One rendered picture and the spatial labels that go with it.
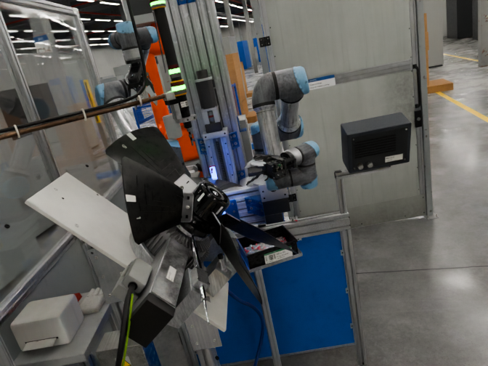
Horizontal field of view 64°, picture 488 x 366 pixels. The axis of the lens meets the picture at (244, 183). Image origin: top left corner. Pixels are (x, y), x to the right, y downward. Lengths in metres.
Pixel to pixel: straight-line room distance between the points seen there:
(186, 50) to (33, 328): 1.44
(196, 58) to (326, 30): 1.27
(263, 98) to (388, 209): 2.14
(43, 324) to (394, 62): 2.79
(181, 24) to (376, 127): 1.10
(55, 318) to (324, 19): 2.55
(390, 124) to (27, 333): 1.50
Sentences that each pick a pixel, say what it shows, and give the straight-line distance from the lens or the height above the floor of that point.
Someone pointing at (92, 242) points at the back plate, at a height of 1.20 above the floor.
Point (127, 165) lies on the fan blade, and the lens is 1.03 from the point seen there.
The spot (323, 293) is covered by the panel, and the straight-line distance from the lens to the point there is 2.01.
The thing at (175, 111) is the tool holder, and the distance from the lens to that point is 1.26.
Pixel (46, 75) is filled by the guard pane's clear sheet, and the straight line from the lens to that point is 2.15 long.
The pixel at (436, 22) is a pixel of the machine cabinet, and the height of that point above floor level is 1.25.
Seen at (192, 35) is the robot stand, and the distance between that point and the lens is 2.15.
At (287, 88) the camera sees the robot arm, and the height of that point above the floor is 1.45.
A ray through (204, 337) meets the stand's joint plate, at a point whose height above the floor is 0.76.
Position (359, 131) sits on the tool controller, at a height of 1.23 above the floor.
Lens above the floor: 1.63
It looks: 19 degrees down
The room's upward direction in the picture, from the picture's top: 12 degrees counter-clockwise
